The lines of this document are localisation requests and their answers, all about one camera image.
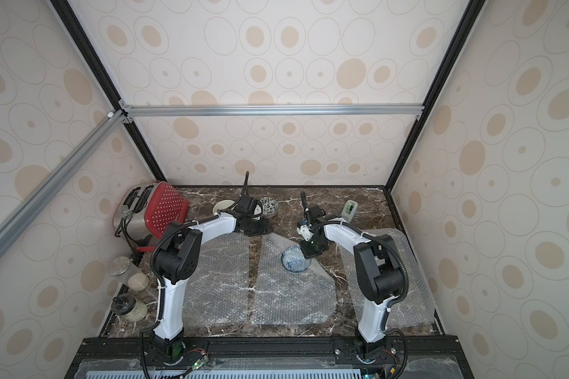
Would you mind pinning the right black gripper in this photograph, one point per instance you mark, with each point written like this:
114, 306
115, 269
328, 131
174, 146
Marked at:
306, 211

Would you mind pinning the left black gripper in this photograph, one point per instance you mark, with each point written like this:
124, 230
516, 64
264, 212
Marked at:
265, 228

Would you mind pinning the blue white patterned bowl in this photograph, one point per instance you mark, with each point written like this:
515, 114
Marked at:
293, 260

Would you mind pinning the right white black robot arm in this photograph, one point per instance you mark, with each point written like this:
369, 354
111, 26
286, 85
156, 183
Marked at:
381, 274

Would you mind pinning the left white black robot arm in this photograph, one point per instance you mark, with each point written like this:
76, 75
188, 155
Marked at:
174, 261

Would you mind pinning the black white patterned bowl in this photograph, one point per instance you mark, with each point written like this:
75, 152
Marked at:
270, 206

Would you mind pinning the plain cream bowl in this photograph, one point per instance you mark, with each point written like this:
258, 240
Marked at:
222, 205

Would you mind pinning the white green small device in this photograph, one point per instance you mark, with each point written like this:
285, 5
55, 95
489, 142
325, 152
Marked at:
349, 210

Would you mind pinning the red silver toaster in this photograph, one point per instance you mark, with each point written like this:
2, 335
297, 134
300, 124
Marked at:
146, 211

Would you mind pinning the upper glass jar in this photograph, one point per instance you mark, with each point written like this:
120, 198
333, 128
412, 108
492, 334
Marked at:
125, 271

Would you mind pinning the glass jar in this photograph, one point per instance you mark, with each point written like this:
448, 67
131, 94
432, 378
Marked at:
125, 271
128, 307

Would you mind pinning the lower glass jar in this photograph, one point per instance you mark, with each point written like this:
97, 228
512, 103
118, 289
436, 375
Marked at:
128, 307

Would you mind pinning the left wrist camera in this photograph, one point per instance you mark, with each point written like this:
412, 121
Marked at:
248, 206

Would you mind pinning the horizontal aluminium frame bar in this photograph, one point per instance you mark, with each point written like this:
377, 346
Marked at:
274, 110

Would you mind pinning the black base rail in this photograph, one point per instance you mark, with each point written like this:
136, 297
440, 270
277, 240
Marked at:
266, 357

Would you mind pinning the diagonal aluminium frame bar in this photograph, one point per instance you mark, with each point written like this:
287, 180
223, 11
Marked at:
13, 227

